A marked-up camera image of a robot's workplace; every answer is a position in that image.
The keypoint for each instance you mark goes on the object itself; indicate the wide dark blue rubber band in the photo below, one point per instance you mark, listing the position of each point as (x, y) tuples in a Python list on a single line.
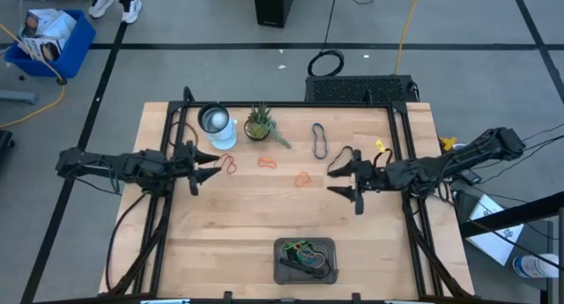
[(320, 158)]

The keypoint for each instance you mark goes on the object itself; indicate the black tower case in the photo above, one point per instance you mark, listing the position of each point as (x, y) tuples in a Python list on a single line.
[(273, 6)]

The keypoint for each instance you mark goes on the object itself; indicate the person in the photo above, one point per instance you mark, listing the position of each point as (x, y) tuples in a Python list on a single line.
[(132, 11)]

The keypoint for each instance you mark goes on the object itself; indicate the white tumbler with dark rim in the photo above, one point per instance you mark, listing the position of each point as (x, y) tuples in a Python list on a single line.
[(213, 119)]

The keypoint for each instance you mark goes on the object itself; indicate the black caster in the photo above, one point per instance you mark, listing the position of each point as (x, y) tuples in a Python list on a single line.
[(5, 138)]

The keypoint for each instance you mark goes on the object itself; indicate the black power adapter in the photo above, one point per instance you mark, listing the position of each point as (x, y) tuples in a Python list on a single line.
[(469, 177)]

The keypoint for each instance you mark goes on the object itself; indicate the white paper bag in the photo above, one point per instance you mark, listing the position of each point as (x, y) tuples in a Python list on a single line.
[(61, 26)]

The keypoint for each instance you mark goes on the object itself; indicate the yellow clip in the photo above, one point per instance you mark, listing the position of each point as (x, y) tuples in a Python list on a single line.
[(448, 141)]

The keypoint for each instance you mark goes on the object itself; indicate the white printed paper box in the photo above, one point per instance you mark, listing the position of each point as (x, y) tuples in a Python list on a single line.
[(493, 246)]

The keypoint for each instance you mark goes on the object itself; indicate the grey plastic bin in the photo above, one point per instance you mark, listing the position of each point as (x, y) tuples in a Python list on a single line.
[(282, 278)]

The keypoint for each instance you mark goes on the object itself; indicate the thin red rubber band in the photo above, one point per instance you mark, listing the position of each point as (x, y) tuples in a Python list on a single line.
[(233, 167)]

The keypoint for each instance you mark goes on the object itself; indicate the black perforated computer case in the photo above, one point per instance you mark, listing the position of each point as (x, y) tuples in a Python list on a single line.
[(352, 90)]

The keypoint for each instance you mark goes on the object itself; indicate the black metal beam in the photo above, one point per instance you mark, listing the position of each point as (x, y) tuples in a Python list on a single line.
[(506, 216)]

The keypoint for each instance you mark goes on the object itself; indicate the white printed cardboard box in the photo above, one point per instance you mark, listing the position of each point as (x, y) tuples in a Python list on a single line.
[(39, 48), (35, 22)]

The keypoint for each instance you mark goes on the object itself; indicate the green rubber band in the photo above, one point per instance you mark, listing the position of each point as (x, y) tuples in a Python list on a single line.
[(288, 245)]

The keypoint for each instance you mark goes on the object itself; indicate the wide black rubber band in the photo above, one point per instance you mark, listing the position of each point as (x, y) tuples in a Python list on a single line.
[(304, 269)]

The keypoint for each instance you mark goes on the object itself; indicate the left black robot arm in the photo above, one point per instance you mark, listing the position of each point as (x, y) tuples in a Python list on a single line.
[(110, 165)]

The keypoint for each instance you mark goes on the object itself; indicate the thin black rubber band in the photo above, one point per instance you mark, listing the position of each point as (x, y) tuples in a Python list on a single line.
[(335, 154)]

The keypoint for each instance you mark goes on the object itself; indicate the grey metal desk foot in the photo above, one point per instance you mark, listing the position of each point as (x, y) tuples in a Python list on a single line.
[(17, 97)]

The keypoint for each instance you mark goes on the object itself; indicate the blue plastic crate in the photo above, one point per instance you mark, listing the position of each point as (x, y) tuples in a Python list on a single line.
[(75, 57)]

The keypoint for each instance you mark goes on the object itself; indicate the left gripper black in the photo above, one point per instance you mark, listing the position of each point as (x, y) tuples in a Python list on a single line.
[(191, 167)]

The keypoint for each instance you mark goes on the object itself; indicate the black metal table frame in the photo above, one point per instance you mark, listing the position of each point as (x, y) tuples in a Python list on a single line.
[(286, 104)]

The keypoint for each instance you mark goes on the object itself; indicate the white plastic bottle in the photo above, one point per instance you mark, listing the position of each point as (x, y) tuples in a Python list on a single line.
[(535, 265)]

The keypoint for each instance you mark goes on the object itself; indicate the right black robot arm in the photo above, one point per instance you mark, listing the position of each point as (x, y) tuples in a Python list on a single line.
[(440, 172)]

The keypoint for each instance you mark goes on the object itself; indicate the potted succulent plant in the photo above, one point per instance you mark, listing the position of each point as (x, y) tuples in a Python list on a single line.
[(257, 128)]

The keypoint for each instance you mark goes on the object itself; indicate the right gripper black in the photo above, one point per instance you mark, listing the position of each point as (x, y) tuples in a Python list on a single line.
[(372, 178)]

